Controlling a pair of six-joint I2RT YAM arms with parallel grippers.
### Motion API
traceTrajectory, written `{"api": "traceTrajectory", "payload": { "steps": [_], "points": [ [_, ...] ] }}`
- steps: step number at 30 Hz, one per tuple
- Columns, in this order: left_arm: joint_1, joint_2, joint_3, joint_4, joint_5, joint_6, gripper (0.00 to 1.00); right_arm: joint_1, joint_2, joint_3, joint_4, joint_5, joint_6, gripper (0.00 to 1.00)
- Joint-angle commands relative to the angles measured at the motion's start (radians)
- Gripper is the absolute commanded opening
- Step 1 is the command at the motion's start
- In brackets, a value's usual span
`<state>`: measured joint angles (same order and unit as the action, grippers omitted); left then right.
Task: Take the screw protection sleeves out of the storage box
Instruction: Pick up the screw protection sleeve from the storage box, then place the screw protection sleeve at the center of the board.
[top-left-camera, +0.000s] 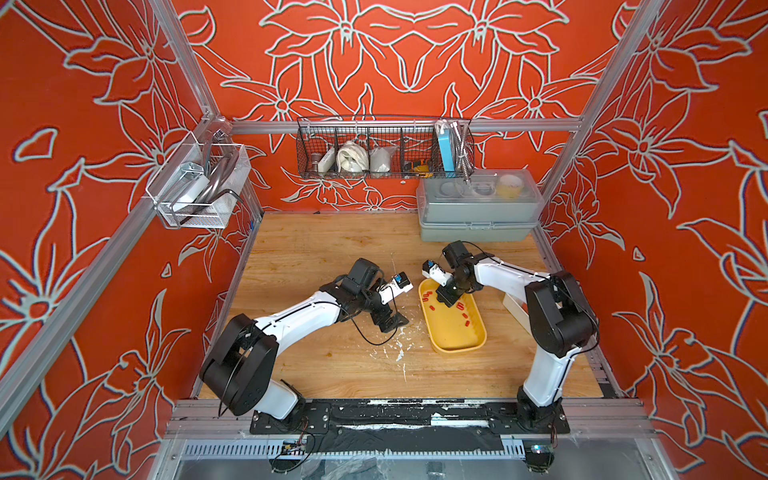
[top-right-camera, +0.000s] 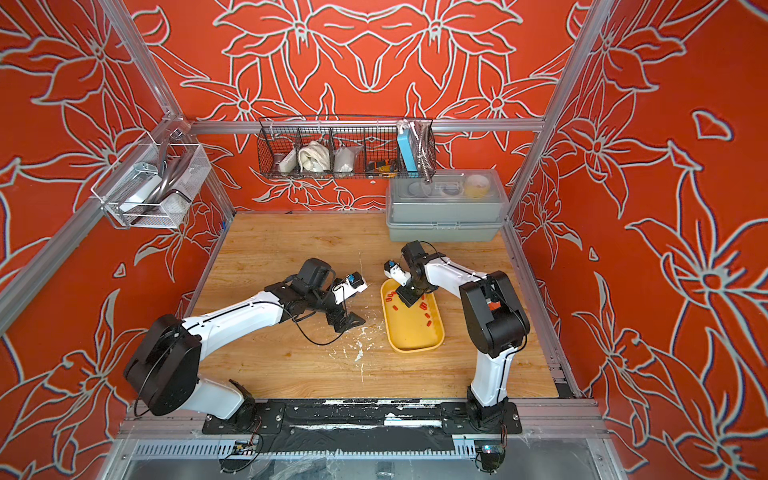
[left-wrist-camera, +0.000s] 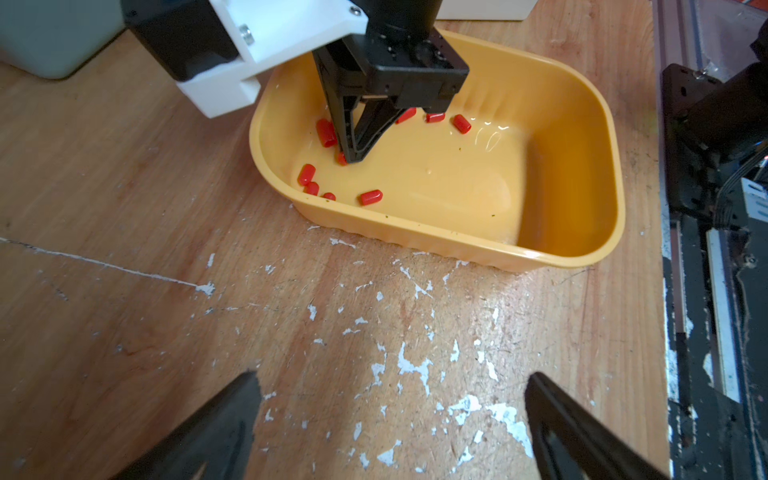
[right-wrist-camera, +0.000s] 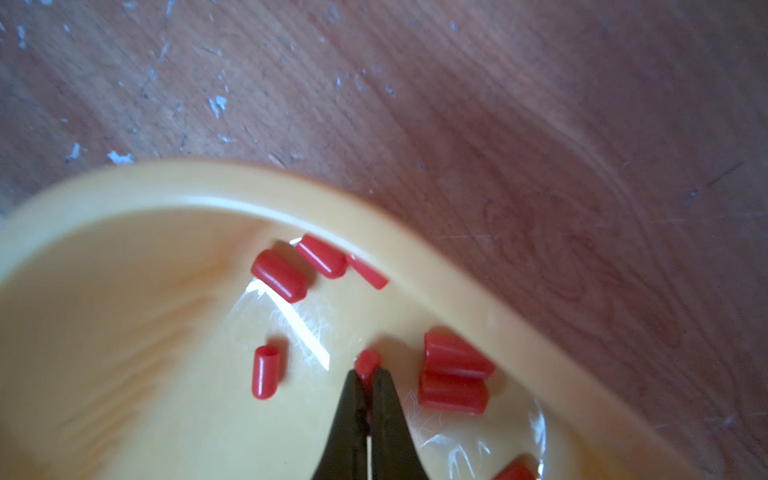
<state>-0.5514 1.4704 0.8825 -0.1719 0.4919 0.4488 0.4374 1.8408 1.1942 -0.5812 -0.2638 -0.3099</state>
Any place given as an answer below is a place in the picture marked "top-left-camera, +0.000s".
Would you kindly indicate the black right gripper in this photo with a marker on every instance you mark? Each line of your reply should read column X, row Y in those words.
column 442, row 296

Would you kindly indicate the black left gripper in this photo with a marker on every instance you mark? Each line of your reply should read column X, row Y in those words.
column 397, row 320

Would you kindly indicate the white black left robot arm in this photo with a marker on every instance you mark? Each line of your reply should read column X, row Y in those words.
column 239, row 366

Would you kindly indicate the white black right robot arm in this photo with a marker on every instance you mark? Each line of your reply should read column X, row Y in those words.
column 561, row 321

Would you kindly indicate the small white plastic box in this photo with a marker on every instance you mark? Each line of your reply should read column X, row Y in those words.
column 518, row 312

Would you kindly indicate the grey plastic storage box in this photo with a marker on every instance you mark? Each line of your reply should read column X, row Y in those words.
column 489, row 206

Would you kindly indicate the blue box in basket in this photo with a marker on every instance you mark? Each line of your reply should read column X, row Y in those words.
column 444, row 132

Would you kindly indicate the yellow plastic tray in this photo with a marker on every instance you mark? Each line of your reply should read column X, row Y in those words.
column 445, row 326

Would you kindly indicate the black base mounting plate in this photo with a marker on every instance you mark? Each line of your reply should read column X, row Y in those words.
column 499, row 416

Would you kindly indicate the white cloth in basket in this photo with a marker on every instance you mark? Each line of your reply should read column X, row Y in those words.
column 352, row 158

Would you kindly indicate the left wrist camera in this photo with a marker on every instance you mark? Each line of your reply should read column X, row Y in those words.
column 399, row 284

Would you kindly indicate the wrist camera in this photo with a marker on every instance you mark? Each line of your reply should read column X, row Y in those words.
column 431, row 270
column 399, row 284

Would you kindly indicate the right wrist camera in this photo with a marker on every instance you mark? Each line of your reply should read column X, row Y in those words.
column 431, row 270

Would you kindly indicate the black wire wall basket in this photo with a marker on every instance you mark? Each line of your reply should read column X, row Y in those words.
column 399, row 147

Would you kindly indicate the clear plastic wall bin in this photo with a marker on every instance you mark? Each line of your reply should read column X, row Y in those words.
column 205, row 186

